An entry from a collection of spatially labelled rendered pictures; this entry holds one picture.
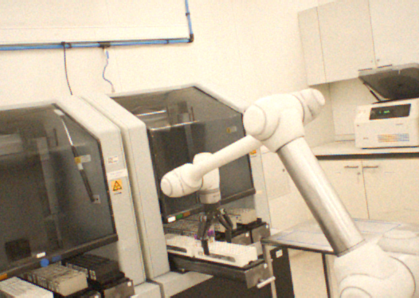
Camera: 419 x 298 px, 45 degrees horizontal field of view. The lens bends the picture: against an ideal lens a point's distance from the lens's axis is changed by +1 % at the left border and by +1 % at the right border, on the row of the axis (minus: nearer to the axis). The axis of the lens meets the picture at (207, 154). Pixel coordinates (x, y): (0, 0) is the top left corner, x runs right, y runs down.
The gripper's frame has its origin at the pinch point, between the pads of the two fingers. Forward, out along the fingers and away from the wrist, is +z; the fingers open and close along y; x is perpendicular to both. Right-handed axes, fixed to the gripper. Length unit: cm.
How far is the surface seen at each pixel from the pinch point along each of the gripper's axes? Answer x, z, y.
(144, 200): 27.2, -23.6, -15.6
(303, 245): -25.8, 3.8, 25.8
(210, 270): -0.7, 7.9, -6.7
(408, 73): 34, -61, 250
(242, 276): -20.1, 7.2, -6.8
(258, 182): 27, -15, 58
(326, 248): -37.2, 3.8, 25.7
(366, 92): 98, -49, 292
